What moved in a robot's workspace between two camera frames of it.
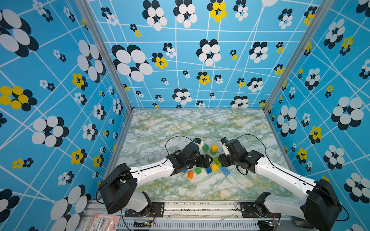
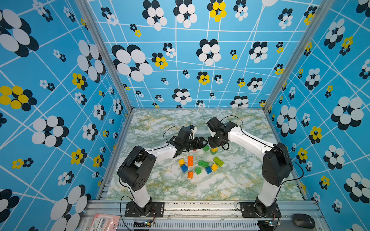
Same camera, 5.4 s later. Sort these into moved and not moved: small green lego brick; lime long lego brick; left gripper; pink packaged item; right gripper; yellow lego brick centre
Moved: left gripper; right gripper
Not moved: yellow lego brick centre; small green lego brick; lime long lego brick; pink packaged item
